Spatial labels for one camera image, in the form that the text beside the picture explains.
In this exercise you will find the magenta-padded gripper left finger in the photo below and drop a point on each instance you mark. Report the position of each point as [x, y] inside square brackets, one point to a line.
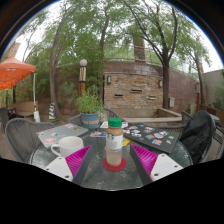
[60, 168]

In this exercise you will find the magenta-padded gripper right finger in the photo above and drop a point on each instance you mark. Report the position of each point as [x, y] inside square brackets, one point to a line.
[165, 166]

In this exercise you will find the green-capped coffee drink bottle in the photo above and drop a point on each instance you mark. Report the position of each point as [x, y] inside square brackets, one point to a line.
[114, 141]

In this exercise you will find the white ceramic mug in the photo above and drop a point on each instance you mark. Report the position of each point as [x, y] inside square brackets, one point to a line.
[70, 145]

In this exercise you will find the black laptop with stickers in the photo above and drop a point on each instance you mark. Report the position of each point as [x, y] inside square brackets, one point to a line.
[153, 136]

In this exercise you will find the grey laptop with stickers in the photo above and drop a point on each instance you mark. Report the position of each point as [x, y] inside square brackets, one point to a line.
[61, 133]

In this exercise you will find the black jacket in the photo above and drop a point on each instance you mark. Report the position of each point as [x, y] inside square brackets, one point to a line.
[196, 133]

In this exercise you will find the flat round red coaster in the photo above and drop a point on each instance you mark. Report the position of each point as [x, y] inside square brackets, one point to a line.
[114, 168]

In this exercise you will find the colourful sticker card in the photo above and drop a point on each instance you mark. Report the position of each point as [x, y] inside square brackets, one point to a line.
[98, 134]

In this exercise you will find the blue yellow striped cone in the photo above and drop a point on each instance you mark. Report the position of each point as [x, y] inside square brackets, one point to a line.
[52, 111]

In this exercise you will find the green plant in blue pot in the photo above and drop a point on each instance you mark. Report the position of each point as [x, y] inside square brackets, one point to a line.
[90, 103]

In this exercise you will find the dark-trunk leafy tree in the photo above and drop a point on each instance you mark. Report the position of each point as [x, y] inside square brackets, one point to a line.
[165, 86]

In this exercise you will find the leaning leafy tree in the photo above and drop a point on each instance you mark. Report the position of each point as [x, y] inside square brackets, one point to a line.
[52, 86]

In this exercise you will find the orange patio umbrella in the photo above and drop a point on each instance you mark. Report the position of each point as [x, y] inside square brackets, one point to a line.
[15, 71]

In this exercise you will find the grey wall utility box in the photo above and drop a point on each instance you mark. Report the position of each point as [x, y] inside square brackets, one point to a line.
[171, 102]

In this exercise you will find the stone brick fountain wall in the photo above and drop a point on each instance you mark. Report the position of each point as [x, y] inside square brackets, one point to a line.
[133, 90]

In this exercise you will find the black wall lantern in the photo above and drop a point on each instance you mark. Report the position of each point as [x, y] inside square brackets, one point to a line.
[109, 80]
[160, 83]

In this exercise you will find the globe-topped wooden lamp post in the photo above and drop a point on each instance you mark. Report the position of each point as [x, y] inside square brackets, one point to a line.
[83, 76]

